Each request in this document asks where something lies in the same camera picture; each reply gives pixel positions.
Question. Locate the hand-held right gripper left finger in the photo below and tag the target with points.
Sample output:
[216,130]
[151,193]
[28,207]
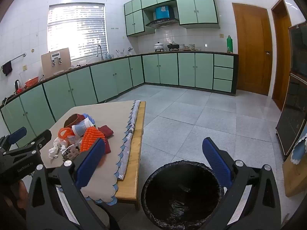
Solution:
[92,158]

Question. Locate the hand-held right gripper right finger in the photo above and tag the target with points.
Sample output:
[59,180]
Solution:
[217,163]

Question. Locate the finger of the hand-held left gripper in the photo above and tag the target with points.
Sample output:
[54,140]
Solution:
[18,133]
[40,138]

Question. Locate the white tissue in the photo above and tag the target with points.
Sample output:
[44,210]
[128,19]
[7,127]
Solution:
[56,148]

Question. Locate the dark red packet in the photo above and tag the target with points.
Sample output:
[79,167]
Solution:
[108,147]

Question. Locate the small printed carton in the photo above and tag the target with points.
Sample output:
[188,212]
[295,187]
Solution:
[70,152]

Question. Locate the orange foam net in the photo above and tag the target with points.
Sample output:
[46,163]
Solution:
[92,135]

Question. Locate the clear plastic wrapper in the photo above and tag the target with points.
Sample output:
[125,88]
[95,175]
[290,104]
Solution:
[74,140]

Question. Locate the dark red cloth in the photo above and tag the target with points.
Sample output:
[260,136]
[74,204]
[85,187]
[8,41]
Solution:
[105,130]

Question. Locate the white blue paper cup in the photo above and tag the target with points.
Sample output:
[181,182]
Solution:
[80,128]

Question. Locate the red brown snack packet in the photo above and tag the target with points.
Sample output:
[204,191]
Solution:
[73,119]

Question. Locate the blue plastic bag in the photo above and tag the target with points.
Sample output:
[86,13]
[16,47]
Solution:
[88,117]

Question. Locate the round bin with black bag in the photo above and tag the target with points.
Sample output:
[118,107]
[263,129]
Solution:
[179,196]

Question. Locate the person's left hand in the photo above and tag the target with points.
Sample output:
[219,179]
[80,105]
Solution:
[21,192]

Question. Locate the grey patterned cloth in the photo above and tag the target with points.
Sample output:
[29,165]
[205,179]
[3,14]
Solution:
[130,129]

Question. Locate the black kettle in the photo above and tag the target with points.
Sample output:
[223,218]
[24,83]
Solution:
[17,85]

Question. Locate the beige scalloped tablecloth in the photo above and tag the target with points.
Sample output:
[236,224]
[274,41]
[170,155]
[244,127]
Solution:
[84,107]

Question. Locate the orange basin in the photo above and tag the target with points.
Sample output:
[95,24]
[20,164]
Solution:
[32,82]

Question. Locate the dark towel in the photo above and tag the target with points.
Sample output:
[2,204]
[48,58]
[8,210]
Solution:
[7,68]

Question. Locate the cardboard box with white label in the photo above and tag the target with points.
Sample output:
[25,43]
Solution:
[48,64]

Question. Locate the plain cardboard box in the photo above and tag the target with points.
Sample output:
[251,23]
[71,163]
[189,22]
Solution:
[295,177]

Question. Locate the blue scalloped cloth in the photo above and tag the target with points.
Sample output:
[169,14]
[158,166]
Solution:
[298,151]

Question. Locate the black glass cabinet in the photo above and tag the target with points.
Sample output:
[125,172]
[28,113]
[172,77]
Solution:
[292,115]

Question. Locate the metal faucet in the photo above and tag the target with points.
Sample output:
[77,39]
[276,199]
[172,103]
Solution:
[100,50]

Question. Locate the green base cabinets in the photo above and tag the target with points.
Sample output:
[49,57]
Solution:
[168,68]

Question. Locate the window blind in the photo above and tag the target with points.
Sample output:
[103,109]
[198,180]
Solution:
[76,28]

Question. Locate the wooden door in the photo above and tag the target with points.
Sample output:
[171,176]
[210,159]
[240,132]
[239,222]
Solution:
[251,52]
[281,64]

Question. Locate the green bottle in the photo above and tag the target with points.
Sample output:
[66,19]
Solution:
[229,44]

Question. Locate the black wok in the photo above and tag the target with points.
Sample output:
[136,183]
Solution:
[173,46]

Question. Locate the white pot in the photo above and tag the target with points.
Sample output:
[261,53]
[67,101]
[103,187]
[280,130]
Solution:
[159,46]

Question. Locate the range hood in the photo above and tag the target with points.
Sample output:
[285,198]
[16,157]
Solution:
[163,22]

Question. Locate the blue box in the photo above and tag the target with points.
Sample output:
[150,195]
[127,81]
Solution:
[164,12]

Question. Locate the metal towel rail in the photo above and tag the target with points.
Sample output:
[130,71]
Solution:
[18,57]

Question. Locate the green wall cabinets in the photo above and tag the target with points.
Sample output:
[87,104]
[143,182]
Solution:
[199,9]

